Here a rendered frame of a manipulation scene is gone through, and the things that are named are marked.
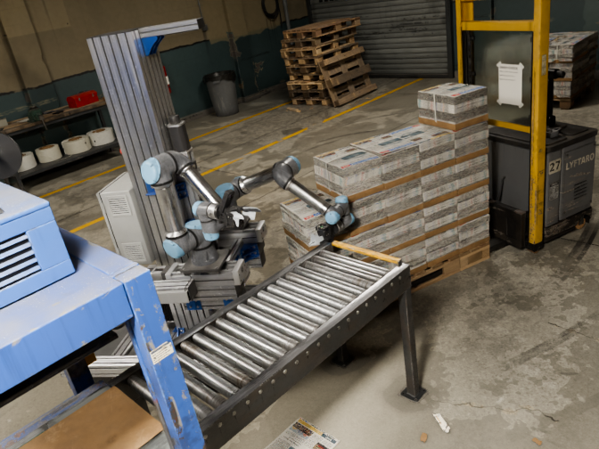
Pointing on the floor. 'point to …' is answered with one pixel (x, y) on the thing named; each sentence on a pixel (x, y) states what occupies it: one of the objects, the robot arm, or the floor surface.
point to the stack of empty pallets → (307, 62)
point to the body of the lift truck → (584, 138)
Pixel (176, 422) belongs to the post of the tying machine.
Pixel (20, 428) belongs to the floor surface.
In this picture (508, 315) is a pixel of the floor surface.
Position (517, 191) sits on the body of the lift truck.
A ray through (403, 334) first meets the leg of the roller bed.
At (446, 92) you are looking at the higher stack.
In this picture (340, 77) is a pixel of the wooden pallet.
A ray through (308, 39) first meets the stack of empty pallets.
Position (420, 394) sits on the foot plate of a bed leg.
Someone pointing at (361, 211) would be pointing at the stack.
